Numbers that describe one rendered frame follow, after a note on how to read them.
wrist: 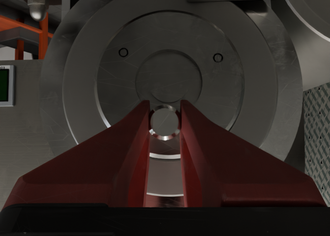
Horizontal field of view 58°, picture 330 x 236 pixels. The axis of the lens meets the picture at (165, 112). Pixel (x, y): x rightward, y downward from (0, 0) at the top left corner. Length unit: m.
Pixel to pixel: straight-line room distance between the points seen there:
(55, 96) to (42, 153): 0.36
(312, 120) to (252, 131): 0.26
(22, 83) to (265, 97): 0.46
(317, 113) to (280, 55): 0.23
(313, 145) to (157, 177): 0.29
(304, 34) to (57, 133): 0.15
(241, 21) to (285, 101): 0.05
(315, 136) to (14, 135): 0.45
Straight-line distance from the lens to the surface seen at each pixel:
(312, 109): 0.42
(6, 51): 4.69
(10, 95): 0.56
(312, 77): 0.25
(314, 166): 0.42
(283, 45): 0.18
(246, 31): 0.17
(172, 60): 0.15
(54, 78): 0.18
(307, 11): 0.19
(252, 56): 0.17
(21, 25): 3.14
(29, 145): 0.55
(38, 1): 0.57
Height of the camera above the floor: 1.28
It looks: 5 degrees down
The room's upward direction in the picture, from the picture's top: 179 degrees clockwise
